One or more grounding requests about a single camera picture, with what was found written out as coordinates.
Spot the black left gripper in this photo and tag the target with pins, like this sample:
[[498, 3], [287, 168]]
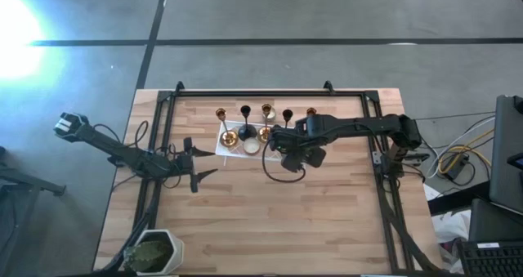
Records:
[[186, 164]]

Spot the black equipment case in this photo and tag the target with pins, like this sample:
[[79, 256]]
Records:
[[494, 222]]

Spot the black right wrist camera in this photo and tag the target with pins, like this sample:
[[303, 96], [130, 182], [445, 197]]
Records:
[[302, 160]]

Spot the black floor stand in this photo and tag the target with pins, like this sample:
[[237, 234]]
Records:
[[24, 183]]

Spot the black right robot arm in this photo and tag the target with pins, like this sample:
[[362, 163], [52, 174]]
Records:
[[359, 126]]

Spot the black power adapter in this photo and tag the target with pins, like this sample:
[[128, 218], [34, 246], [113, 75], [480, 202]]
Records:
[[457, 166]]

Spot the white plastic bag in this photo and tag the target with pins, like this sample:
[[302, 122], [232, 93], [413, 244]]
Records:
[[451, 228]]

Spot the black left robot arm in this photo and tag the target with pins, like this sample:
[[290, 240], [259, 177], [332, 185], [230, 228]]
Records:
[[106, 144]]

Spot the white hexagonal pot with succulent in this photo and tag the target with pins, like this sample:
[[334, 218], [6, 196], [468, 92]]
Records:
[[171, 248]]

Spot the white lattice shelf rack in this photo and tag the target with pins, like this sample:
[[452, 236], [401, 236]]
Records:
[[233, 152]]

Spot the black frame clamp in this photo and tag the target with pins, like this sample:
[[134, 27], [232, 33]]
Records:
[[328, 86], [178, 86]]

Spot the black table frame rail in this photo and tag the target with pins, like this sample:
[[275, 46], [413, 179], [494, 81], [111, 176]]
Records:
[[265, 93]]

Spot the black keyboard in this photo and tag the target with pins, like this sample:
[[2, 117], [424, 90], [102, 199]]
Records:
[[490, 260]]

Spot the black candlestick holder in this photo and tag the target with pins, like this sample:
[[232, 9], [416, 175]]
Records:
[[247, 133], [287, 114]]

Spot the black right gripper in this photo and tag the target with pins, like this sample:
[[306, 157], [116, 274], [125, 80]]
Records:
[[286, 140]]

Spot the gold candlestick holder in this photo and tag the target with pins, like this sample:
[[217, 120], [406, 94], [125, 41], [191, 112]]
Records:
[[263, 135], [311, 111], [229, 138]]

